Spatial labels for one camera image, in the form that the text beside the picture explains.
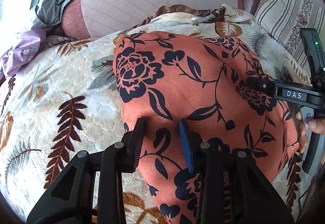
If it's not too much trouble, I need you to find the orange black floral garment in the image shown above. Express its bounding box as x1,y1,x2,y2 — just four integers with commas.
113,32,299,223

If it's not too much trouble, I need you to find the person's right hand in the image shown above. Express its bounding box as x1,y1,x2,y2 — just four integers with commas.
296,112,325,153

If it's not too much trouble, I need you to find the cream leaf pattern blanket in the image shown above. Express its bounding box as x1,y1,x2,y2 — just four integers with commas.
1,5,318,223

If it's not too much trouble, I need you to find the striped beige flat pillow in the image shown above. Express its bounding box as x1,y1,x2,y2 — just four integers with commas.
255,0,324,72

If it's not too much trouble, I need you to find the purple floral garment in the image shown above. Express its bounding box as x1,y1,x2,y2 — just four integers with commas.
1,29,46,78

